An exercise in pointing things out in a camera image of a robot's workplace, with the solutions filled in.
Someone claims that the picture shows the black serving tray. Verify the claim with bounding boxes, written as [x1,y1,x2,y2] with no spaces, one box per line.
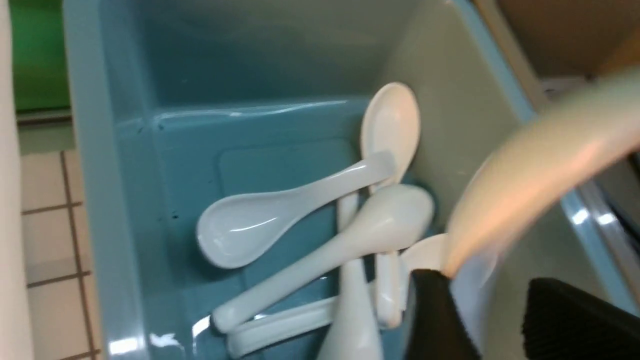
[578,152,640,305]

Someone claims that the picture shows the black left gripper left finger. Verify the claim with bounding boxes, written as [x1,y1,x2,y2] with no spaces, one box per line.
[405,269,482,360]

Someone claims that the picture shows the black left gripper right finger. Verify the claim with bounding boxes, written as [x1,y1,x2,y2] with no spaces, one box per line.
[521,278,640,360]

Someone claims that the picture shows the large white plastic bin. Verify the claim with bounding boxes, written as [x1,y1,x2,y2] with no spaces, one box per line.
[0,0,35,360]

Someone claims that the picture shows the white spoon upper bowl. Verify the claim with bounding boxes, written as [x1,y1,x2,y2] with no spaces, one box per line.
[359,82,420,215]

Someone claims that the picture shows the white spoon middle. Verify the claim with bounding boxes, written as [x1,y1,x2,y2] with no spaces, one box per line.
[212,184,435,334]

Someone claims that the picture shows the brown plastic bin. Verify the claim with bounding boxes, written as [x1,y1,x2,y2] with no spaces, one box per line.
[474,0,640,107]

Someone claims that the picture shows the white spoon left bowl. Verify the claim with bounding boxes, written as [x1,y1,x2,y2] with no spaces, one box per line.
[196,150,396,269]

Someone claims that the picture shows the white ceramic soup spoon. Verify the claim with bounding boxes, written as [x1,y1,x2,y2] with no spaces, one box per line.
[442,67,640,278]

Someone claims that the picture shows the teal plastic bin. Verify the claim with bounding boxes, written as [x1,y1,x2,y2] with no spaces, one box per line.
[62,0,640,360]

